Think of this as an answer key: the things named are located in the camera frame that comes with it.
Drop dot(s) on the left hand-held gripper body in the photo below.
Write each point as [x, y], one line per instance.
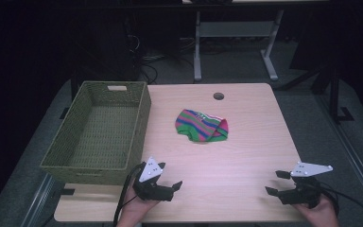
[151, 186]

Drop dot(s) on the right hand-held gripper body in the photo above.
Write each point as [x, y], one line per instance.
[302, 189]

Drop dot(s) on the striped pink green blue cloth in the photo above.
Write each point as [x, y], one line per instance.
[200, 126]

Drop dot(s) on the green woven basket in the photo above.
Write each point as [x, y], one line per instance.
[104, 126]

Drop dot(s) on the person's left hand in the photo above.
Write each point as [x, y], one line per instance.
[135, 209]

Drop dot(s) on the person's right hand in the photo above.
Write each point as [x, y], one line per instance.
[319, 214]

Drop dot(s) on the black table clamp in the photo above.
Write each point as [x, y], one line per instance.
[66, 191]

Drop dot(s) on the dark metal stand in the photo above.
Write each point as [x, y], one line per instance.
[334, 91]

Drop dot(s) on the aluminium floor rail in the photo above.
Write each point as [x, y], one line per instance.
[356, 157]
[38, 201]

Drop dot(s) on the grey metal desk frame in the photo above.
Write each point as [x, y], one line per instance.
[236, 30]

